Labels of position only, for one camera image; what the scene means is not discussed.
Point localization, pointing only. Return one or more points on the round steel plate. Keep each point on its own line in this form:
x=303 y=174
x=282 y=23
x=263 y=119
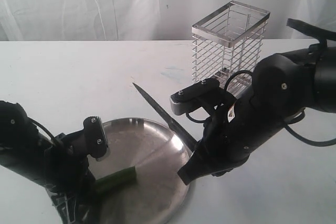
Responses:
x=157 y=154

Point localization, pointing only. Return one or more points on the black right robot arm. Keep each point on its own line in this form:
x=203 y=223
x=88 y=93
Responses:
x=282 y=86

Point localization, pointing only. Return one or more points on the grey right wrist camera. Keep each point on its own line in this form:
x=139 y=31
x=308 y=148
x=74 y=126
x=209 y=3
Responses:
x=201 y=94

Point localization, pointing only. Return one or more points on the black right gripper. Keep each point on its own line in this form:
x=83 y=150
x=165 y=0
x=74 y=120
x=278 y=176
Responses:
x=233 y=134

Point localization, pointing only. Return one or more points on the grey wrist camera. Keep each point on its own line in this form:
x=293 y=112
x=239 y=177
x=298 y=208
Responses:
x=201 y=94
x=95 y=138

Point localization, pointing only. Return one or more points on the steel wire utensil basket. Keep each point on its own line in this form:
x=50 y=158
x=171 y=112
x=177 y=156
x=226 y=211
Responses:
x=228 y=40

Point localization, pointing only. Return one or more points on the white backdrop curtain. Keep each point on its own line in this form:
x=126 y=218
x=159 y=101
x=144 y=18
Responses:
x=142 y=19

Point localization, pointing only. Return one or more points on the dark green object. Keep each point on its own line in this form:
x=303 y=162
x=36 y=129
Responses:
x=117 y=179

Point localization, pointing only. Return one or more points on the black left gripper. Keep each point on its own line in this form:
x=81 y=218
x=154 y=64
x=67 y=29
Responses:
x=67 y=178

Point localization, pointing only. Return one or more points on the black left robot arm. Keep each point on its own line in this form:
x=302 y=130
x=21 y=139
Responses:
x=20 y=138

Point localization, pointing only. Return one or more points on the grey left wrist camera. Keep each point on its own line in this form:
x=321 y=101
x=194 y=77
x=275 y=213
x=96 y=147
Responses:
x=95 y=138

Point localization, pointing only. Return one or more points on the black handled knife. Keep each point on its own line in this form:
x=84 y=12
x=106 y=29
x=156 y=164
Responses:
x=173 y=125

